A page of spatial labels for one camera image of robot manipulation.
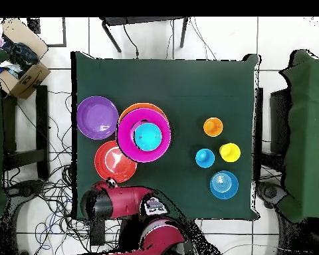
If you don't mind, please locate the dark blue clothes bundle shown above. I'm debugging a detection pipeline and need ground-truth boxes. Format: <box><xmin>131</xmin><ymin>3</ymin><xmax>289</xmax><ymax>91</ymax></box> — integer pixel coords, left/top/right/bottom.
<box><xmin>1</xmin><ymin>34</ymin><xmax>41</xmax><ymax>78</ymax></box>

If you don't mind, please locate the orange cup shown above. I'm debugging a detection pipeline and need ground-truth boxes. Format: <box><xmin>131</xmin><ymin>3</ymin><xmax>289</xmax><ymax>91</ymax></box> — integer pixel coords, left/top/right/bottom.
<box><xmin>203</xmin><ymin>117</ymin><xmax>225</xmax><ymax>138</ymax></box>

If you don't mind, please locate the large pink bowl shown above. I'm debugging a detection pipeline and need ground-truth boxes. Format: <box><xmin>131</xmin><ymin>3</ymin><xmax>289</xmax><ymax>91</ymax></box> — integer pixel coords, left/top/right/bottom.
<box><xmin>116</xmin><ymin>107</ymin><xmax>172</xmax><ymax>163</ymax></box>

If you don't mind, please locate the red bowl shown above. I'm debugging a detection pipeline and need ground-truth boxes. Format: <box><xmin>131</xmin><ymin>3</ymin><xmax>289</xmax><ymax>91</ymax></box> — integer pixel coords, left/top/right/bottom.
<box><xmin>94</xmin><ymin>139</ymin><xmax>138</xmax><ymax>184</ymax></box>

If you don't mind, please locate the yellow cup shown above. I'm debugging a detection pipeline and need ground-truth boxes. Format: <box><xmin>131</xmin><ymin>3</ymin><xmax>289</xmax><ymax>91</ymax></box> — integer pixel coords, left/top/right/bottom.
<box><xmin>219</xmin><ymin>142</ymin><xmax>241</xmax><ymax>163</ymax></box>

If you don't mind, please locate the dark green tablecloth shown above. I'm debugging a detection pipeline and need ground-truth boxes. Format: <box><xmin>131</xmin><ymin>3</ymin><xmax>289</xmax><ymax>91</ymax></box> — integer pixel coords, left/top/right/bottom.
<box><xmin>70</xmin><ymin>50</ymin><xmax>261</xmax><ymax>220</ymax></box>

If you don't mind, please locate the black metal frame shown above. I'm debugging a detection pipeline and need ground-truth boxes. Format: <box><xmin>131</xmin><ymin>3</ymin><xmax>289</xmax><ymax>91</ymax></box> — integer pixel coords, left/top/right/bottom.
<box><xmin>1</xmin><ymin>84</ymin><xmax>50</xmax><ymax>180</ymax></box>

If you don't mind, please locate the large orange bowl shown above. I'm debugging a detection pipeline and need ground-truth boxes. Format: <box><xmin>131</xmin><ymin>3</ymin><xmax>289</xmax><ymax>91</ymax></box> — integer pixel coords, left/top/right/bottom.
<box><xmin>118</xmin><ymin>102</ymin><xmax>168</xmax><ymax>123</ymax></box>

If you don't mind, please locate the purple bowl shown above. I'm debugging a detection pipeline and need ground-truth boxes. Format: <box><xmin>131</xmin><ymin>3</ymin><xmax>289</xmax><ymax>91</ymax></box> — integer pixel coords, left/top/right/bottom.
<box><xmin>76</xmin><ymin>96</ymin><xmax>120</xmax><ymax>141</ymax></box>

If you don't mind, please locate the light blue cup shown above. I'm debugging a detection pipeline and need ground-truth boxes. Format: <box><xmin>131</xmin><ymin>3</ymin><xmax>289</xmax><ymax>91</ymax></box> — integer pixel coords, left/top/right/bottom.
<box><xmin>195</xmin><ymin>148</ymin><xmax>215</xmax><ymax>169</ymax></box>

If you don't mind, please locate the tangle of floor cables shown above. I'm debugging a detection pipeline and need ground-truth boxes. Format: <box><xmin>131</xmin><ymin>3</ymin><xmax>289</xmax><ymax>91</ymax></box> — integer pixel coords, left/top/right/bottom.
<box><xmin>2</xmin><ymin>90</ymin><xmax>139</xmax><ymax>255</ymax></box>

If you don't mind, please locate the black floor equipment with knob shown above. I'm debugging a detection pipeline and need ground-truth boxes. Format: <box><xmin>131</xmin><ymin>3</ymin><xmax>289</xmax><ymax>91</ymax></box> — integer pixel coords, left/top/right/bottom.
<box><xmin>5</xmin><ymin>179</ymin><xmax>46</xmax><ymax>204</ymax></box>

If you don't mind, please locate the black metal stand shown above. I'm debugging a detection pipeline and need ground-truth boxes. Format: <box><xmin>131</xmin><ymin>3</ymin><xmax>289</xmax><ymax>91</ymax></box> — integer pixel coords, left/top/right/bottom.
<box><xmin>99</xmin><ymin>16</ymin><xmax>190</xmax><ymax>53</ymax></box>

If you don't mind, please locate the cardboard box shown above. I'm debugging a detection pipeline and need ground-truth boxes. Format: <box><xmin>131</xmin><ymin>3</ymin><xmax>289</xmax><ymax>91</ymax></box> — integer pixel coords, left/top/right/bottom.
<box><xmin>0</xmin><ymin>17</ymin><xmax>52</xmax><ymax>100</ymax></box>

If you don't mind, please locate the light blue ribbed bowl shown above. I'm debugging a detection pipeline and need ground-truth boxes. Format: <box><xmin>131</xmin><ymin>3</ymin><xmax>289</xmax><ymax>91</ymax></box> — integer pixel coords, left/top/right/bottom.
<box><xmin>133</xmin><ymin>122</ymin><xmax>163</xmax><ymax>152</ymax></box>

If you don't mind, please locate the light blue shallow bowl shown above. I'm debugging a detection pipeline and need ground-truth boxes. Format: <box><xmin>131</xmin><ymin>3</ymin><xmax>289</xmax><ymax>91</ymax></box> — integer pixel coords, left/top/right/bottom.
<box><xmin>209</xmin><ymin>170</ymin><xmax>239</xmax><ymax>201</ymax></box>

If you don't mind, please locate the black power strip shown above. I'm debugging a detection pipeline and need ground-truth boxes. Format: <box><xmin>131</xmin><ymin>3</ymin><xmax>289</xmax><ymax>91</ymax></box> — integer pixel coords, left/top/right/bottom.
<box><xmin>89</xmin><ymin>219</ymin><xmax>106</xmax><ymax>246</ymax></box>

